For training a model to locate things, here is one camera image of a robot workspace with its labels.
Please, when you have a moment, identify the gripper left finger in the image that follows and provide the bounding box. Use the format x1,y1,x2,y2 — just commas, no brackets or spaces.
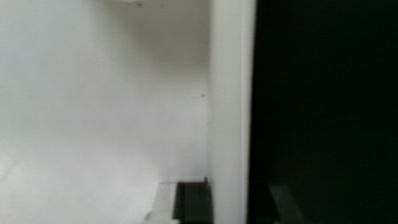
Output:
172,182,213,224

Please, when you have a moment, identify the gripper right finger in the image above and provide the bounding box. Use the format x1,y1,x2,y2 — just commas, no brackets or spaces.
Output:
268,184,305,224

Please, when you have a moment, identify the white square tabletop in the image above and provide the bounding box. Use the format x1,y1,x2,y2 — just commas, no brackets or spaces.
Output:
0,0,255,224

